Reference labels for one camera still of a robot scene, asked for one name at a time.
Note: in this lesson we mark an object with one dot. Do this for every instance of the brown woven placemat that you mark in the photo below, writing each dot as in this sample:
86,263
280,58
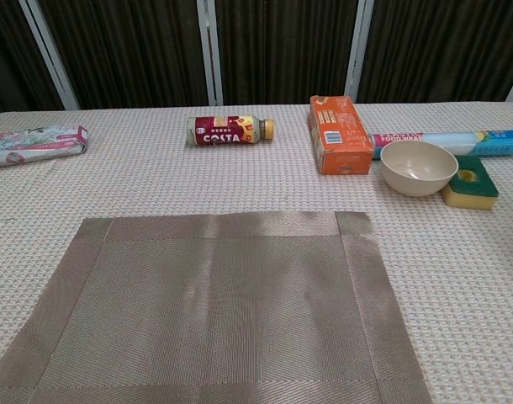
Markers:
214,315

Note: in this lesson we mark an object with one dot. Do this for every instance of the light brown bowl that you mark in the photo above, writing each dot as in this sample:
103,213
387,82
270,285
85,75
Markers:
420,168

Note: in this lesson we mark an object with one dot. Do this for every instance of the Costa coffee bottle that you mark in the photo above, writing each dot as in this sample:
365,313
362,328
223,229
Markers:
227,131

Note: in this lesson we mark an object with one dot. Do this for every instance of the beige woven tablecloth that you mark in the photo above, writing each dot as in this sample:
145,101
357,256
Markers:
155,181

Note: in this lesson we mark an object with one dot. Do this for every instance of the orange cardboard box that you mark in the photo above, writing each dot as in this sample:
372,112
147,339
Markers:
340,139

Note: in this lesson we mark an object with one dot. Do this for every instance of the plastic food wrap roll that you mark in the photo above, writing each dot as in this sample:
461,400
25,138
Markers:
458,141

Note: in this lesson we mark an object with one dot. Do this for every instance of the green yellow sponge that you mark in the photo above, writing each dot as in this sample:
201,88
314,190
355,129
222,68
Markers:
471,189

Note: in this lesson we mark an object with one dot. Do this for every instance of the pink floral box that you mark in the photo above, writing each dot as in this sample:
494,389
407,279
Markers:
33,145

